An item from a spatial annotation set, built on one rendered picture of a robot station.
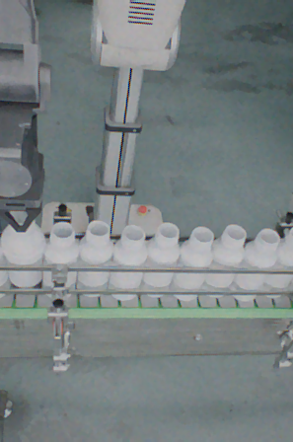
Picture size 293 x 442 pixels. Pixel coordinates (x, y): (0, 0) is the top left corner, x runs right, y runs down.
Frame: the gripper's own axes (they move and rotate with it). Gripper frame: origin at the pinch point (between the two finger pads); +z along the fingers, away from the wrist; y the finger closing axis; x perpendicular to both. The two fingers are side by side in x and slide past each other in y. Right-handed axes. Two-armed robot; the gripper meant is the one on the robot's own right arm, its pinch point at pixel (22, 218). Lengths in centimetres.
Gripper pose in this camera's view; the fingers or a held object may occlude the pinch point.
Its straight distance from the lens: 74.6
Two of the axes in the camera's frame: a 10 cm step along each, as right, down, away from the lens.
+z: -1.4, 6.7, 7.3
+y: 0.9, 7.4, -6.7
